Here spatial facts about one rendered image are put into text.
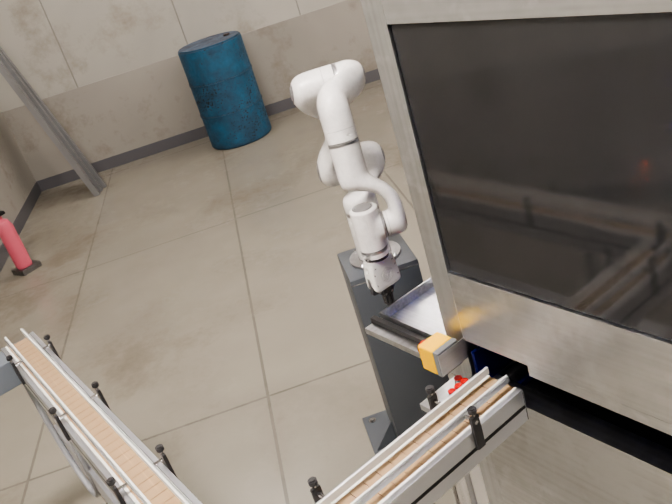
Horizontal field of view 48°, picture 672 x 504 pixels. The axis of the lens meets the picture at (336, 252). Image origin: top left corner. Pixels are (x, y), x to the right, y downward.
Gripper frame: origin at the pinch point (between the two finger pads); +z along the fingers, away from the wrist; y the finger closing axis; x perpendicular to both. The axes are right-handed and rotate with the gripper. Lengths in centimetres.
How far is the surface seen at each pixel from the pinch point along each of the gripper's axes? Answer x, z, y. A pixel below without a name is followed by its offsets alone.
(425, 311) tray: -10.4, 4.2, 4.5
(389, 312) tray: -2.3, 2.8, -2.7
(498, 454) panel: -49, 27, -13
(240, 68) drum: 485, 21, 232
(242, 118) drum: 485, 66, 217
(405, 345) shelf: -17.5, 4.5, -10.6
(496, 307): -60, -23, -13
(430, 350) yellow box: -43.3, -10.6, -21.3
